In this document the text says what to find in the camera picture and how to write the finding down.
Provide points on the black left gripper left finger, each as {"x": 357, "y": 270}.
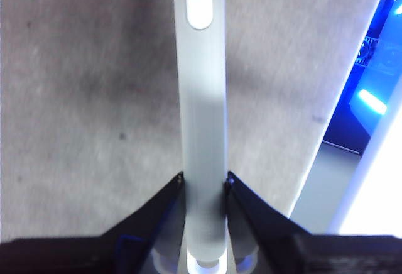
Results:
{"x": 94, "y": 255}

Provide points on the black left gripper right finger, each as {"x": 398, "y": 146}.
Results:
{"x": 298, "y": 255}

